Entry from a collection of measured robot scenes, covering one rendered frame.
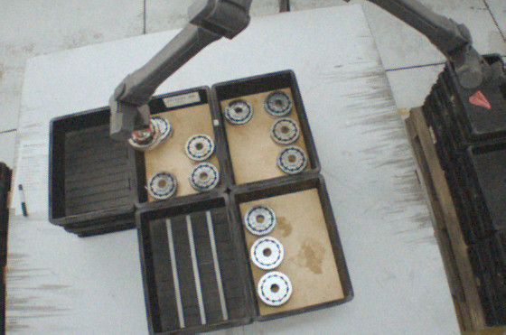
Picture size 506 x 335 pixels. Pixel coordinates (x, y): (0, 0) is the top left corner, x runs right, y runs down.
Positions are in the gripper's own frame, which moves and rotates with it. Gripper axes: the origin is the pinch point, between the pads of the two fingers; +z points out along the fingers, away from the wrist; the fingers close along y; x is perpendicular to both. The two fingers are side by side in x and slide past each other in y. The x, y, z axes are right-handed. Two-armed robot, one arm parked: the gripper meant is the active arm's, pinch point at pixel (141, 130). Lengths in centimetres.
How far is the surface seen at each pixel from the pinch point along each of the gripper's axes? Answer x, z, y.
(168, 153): 0.2, 21.4, 2.6
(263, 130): 2.3, 22.6, 36.9
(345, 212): -30, 36, 60
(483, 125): 1, 60, 138
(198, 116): 12.8, 22.2, 14.7
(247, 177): -14.0, 21.9, 28.4
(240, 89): 17.8, 18.3, 31.8
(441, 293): -65, 35, 86
